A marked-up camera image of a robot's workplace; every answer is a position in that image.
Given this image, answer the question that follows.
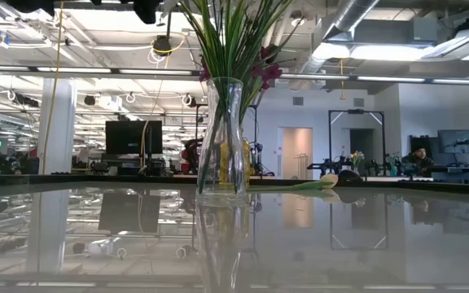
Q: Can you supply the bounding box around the red and black machine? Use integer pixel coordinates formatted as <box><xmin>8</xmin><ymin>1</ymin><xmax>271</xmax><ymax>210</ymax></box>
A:
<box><xmin>180</xmin><ymin>138</ymin><xmax>204</xmax><ymax>174</ymax></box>

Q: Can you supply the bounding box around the person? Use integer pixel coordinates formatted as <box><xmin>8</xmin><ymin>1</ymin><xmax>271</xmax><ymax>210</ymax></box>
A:
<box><xmin>401</xmin><ymin>145</ymin><xmax>436</xmax><ymax>177</ymax></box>

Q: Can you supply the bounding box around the rectangular ceiling light panel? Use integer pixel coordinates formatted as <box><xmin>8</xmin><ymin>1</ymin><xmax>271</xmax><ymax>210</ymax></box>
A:
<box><xmin>311</xmin><ymin>42</ymin><xmax>403</xmax><ymax>62</ymax></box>

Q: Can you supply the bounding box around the small yellow flower bouquet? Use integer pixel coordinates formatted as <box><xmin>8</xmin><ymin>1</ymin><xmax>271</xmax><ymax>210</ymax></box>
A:
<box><xmin>348</xmin><ymin>150</ymin><xmax>366</xmax><ymax>168</ymax></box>

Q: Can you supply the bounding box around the white glossy table sheet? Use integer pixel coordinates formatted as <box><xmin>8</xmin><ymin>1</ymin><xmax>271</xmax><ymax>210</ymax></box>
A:
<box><xmin>0</xmin><ymin>185</ymin><xmax>469</xmax><ymax>293</ymax></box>

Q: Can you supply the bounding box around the black arched clamp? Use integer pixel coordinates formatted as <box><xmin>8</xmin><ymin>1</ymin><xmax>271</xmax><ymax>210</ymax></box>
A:
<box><xmin>337</xmin><ymin>169</ymin><xmax>365</xmax><ymax>183</ymax></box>

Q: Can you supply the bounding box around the peach artificial tulip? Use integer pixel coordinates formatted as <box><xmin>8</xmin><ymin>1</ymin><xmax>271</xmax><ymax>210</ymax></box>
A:
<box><xmin>247</xmin><ymin>173</ymin><xmax>340</xmax><ymax>193</ymax></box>

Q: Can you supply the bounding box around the black rectangular stand frame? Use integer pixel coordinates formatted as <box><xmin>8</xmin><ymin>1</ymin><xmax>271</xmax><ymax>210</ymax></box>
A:
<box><xmin>327</xmin><ymin>108</ymin><xmax>386</xmax><ymax>168</ymax></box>

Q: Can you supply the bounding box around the white building column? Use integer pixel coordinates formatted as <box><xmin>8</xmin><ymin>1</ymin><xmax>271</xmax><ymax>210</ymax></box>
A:
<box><xmin>37</xmin><ymin>77</ymin><xmax>77</xmax><ymax>176</ymax></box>

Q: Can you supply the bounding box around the dark grey monitor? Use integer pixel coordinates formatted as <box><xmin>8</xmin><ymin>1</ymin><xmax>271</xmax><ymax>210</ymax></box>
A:
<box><xmin>437</xmin><ymin>129</ymin><xmax>469</xmax><ymax>155</ymax></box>

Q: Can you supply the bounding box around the black metal table frame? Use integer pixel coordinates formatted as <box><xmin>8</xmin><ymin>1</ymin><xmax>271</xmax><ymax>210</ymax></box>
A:
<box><xmin>0</xmin><ymin>173</ymin><xmax>469</xmax><ymax>197</ymax></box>

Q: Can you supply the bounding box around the clear glass vase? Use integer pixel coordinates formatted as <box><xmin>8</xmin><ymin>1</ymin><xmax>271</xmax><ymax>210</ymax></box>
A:
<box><xmin>195</xmin><ymin>76</ymin><xmax>248</xmax><ymax>201</ymax></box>

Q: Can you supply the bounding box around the black computer monitor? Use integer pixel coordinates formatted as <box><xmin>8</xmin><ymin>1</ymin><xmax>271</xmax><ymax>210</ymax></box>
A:
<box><xmin>104</xmin><ymin>120</ymin><xmax>164</xmax><ymax>155</ymax></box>

